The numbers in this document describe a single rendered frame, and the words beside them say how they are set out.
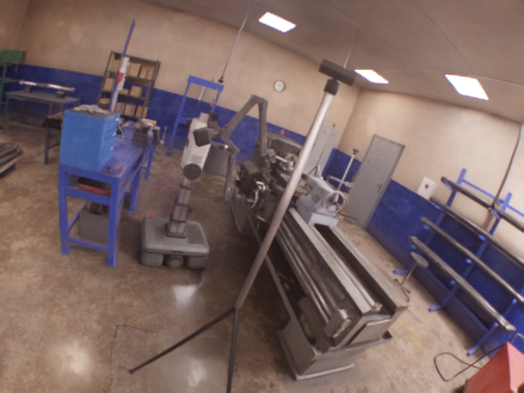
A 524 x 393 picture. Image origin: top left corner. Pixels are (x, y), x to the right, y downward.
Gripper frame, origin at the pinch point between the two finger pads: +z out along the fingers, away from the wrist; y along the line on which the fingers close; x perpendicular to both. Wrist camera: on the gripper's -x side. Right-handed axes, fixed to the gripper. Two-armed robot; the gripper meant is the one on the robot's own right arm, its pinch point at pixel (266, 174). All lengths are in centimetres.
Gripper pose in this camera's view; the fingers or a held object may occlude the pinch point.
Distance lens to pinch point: 212.0
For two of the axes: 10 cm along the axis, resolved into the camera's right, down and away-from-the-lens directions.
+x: -9.1, 3.1, -2.7
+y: -3.9, -4.5, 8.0
